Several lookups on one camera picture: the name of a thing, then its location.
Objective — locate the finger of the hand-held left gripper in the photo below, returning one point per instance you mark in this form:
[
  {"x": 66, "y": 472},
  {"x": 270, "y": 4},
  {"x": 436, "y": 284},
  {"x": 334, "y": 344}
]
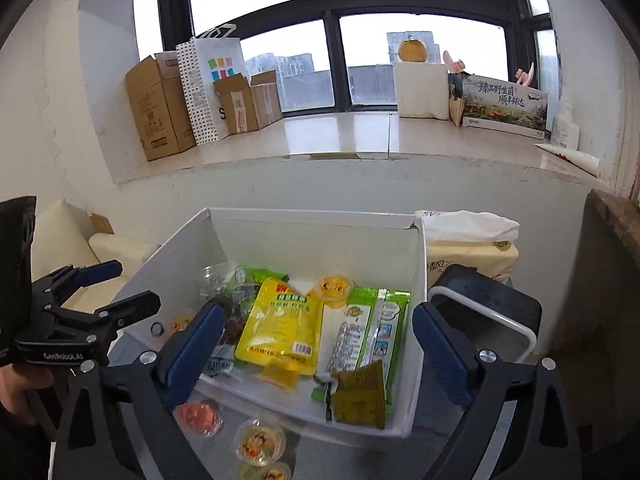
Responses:
[
  {"x": 132, "y": 307},
  {"x": 95, "y": 272}
]

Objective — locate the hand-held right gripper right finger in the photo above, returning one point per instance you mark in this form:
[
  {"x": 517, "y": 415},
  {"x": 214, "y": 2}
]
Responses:
[{"x": 440, "y": 355}]

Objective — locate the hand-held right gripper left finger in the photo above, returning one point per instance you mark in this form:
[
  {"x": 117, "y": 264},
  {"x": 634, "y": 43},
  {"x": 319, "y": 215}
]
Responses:
[{"x": 192, "y": 355}]

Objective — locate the dark brown snack packet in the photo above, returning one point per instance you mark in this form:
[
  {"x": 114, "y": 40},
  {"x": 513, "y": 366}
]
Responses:
[{"x": 232, "y": 322}]

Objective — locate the large green snack packet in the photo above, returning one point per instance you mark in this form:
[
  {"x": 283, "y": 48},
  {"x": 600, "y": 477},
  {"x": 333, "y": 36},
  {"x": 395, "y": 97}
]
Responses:
[{"x": 370, "y": 330}]

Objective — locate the clear plastic snack wrapper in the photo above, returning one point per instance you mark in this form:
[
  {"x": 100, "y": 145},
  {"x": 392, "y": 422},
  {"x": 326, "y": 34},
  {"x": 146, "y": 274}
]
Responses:
[{"x": 217, "y": 282}]

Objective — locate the olive green snack packet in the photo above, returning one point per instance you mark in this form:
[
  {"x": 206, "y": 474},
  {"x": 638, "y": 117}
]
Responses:
[{"x": 360, "y": 397}]

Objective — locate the yellow snack pouch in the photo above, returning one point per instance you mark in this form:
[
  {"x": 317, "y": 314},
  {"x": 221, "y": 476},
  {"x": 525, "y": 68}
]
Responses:
[{"x": 280, "y": 325}]

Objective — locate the small green snack packet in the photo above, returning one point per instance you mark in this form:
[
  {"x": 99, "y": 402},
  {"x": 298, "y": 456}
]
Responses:
[{"x": 265, "y": 275}]

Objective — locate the orange jelly cup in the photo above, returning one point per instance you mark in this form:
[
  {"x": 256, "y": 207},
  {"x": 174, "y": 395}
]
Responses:
[{"x": 334, "y": 289}]

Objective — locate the person's left hand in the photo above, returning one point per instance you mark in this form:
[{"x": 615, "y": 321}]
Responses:
[{"x": 22, "y": 390}]

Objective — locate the yellow jelly cup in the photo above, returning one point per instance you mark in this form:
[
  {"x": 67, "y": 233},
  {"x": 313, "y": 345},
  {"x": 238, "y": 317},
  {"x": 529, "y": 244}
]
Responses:
[{"x": 180, "y": 323}]

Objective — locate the cream sofa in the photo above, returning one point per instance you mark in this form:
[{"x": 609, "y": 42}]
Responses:
[{"x": 65, "y": 240}]

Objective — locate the cardboard scrap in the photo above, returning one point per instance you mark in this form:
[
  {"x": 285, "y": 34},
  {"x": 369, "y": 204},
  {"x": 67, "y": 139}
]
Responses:
[{"x": 101, "y": 223}]

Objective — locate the pink jelly cup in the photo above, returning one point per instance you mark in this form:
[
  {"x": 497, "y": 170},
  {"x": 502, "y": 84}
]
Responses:
[{"x": 197, "y": 416}]

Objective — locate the black alarm clock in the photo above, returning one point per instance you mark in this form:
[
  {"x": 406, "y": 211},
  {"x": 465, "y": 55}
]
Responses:
[{"x": 495, "y": 310}]

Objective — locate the blue grey tablecloth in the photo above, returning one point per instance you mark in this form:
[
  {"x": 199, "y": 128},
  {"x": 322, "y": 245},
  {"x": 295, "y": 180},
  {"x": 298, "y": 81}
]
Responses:
[{"x": 432, "y": 442}]

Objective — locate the yellow tissue pack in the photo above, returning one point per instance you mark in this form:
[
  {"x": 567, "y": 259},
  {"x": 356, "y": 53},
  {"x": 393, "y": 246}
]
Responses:
[{"x": 470, "y": 250}]

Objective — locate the cartoon lid jelly cup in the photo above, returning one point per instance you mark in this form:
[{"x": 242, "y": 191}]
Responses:
[
  {"x": 260, "y": 442},
  {"x": 267, "y": 472}
]

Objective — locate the tall cardboard box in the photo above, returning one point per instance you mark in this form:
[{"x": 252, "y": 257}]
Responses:
[{"x": 157, "y": 110}]

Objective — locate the white dotted paper bag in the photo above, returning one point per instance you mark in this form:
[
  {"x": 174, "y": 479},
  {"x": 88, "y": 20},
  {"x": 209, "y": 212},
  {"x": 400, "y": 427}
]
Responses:
[{"x": 212, "y": 85}]

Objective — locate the brown stone counter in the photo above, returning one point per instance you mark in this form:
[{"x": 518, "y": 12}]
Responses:
[{"x": 617, "y": 220}]

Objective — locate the small open cardboard box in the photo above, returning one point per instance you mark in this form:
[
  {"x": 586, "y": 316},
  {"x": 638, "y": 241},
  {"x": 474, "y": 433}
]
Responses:
[{"x": 250, "y": 107}]

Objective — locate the white tube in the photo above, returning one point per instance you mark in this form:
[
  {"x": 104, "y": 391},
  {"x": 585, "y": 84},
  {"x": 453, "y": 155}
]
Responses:
[{"x": 570, "y": 159}]

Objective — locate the landscape printed flat box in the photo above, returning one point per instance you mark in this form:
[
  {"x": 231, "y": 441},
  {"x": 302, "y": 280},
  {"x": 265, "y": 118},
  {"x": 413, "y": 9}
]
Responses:
[{"x": 505, "y": 107}]

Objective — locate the white plastic bottle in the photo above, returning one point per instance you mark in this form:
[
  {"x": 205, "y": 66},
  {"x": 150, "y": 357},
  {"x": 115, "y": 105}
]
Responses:
[{"x": 565, "y": 130}]

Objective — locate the white foam box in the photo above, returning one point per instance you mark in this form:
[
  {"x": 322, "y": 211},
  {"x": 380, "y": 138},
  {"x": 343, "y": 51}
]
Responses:
[{"x": 420, "y": 92}]

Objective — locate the pink toy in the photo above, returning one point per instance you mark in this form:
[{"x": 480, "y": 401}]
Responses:
[
  {"x": 526, "y": 74},
  {"x": 454, "y": 62}
]

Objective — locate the yellow pomelo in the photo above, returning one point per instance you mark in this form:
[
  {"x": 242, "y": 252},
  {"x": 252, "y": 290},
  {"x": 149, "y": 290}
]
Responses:
[{"x": 414, "y": 50}]

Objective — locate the black window frame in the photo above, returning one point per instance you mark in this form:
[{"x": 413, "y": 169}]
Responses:
[{"x": 331, "y": 55}]

